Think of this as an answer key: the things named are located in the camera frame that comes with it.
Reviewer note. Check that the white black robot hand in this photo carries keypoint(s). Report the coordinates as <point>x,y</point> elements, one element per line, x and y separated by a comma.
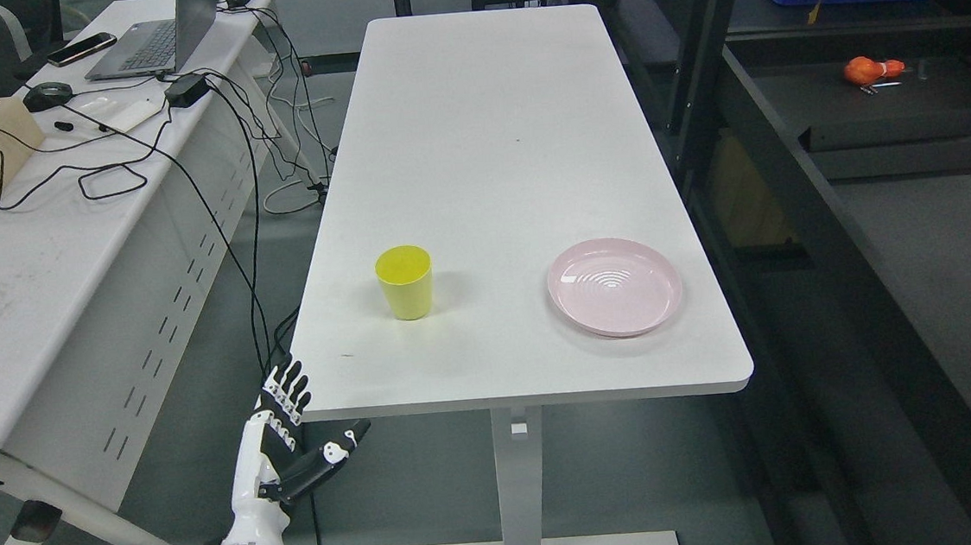
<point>272,473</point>

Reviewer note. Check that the yellow plastic cup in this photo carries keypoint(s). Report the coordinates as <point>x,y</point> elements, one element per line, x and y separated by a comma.
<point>406,277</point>

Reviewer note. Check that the black metal shelf rack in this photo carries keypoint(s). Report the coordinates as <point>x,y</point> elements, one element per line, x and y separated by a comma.
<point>839,220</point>

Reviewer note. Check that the white side desk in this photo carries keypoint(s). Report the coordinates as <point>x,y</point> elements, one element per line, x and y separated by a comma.
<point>107,254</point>

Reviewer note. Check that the pink plastic plate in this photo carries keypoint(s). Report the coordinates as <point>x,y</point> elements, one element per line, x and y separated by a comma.
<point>614,287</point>

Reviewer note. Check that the black power adapter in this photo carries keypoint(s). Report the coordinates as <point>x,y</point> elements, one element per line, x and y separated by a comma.
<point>186,91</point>

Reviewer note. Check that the white standing desk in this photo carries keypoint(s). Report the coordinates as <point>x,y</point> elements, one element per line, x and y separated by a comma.
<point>495,141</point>

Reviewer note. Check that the black computer mouse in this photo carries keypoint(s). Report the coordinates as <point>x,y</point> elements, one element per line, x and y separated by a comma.
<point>46,95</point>

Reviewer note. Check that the grey laptop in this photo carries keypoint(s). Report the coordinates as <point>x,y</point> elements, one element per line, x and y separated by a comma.
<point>163,46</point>

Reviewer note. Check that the black smartphone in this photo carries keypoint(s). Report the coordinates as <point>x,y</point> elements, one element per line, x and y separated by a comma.
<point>80,49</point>

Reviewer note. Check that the orange toy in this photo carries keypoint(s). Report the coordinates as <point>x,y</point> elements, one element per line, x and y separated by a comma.
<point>863,72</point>

